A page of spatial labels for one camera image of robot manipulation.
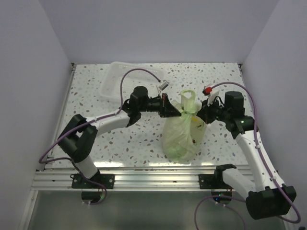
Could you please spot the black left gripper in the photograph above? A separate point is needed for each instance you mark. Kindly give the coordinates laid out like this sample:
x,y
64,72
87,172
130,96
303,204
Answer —
x,y
166,109

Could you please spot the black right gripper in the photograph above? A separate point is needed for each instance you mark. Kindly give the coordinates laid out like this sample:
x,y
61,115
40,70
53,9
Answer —
x,y
204,113

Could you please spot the light green avocado plastic bag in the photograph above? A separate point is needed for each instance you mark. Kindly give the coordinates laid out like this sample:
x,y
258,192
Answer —
x,y
180,142

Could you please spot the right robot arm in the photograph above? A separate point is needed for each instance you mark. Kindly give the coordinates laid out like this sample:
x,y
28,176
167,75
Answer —
x,y
267,195

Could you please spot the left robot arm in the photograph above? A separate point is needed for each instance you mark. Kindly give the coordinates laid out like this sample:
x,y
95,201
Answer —
x,y
78,137

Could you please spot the yellow fake pear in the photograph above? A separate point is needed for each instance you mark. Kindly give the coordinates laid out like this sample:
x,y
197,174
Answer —
x,y
197,123

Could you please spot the white plastic mesh basket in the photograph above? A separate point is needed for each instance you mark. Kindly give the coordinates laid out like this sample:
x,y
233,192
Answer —
x,y
110,85

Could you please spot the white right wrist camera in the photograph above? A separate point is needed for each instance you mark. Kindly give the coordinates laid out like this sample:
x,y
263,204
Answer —
x,y
211,94

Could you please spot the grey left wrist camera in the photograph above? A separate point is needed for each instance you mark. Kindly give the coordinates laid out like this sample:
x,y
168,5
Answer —
x,y
162,86

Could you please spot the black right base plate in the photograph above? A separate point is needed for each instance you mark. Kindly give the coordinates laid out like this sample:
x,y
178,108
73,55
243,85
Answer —
x,y
211,181

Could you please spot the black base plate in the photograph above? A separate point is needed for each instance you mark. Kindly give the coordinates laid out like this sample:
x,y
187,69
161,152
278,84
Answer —
x,y
97,181
211,181

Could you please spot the aluminium rail frame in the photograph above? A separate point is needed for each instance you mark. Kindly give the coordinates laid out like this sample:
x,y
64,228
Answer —
x,y
150,191

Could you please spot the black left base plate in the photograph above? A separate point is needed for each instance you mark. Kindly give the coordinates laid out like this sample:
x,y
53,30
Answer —
x,y
97,181

